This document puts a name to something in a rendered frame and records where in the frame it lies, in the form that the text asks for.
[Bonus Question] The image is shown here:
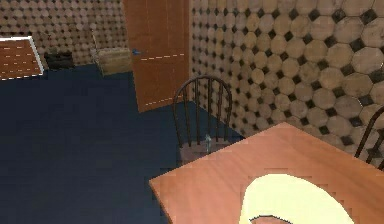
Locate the black box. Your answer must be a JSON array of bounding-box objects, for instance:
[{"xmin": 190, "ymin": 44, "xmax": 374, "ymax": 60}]
[{"xmin": 44, "ymin": 49, "xmax": 75, "ymax": 71}]

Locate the orange wooden room door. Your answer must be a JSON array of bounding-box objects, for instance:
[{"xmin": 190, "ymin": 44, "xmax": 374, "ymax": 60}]
[{"xmin": 122, "ymin": 0, "xmax": 191, "ymax": 114}]

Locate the cream round plate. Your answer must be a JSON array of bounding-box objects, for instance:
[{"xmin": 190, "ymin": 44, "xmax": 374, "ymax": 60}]
[{"xmin": 238, "ymin": 173, "xmax": 355, "ymax": 224}]

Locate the orange wooden table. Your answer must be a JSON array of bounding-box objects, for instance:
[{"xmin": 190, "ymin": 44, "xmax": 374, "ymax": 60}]
[{"xmin": 148, "ymin": 121, "xmax": 384, "ymax": 224}]

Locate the brown white-edged cabinet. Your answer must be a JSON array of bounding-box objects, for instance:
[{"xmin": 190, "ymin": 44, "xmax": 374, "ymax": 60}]
[{"xmin": 0, "ymin": 35, "xmax": 45, "ymax": 81}]

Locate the small clear glass bottle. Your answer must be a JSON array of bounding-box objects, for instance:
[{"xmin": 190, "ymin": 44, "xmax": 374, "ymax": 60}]
[{"xmin": 204, "ymin": 134, "xmax": 213, "ymax": 155}]

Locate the dark wooden spindle chair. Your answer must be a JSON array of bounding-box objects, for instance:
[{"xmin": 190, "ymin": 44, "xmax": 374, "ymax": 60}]
[
  {"xmin": 171, "ymin": 74, "xmax": 241, "ymax": 167},
  {"xmin": 354, "ymin": 105, "xmax": 384, "ymax": 172}
]

